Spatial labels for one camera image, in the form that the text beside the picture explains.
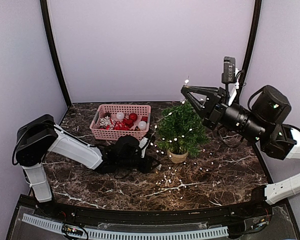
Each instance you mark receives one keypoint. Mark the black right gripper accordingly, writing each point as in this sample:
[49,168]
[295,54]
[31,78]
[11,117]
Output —
[212,92]

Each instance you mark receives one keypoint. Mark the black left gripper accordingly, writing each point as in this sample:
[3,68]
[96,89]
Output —
[147,168]

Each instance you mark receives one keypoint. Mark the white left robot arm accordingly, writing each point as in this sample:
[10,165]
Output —
[43,135]

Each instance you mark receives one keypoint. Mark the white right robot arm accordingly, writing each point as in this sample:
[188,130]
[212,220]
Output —
[287,145]

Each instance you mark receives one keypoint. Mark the beige tree pot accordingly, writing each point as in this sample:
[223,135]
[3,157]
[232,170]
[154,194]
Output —
[177,158]

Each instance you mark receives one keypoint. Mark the small green christmas tree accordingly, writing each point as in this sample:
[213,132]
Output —
[181,130]

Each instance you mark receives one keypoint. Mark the white ball ornament right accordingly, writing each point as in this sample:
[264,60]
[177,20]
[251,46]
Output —
[142,125]

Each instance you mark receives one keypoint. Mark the white ball ornament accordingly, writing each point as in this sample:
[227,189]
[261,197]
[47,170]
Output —
[120,116]
[142,125]

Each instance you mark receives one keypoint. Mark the red ball ornament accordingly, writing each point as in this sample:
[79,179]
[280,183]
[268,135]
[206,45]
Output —
[133,117]

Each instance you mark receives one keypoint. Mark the pink plastic basket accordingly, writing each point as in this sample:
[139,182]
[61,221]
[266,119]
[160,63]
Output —
[118,129]

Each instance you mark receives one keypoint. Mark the white snowflake ornament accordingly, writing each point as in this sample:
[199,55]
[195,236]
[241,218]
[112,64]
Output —
[105,121]

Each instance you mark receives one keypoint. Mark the white slotted cable duct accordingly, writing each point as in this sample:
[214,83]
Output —
[73,232]

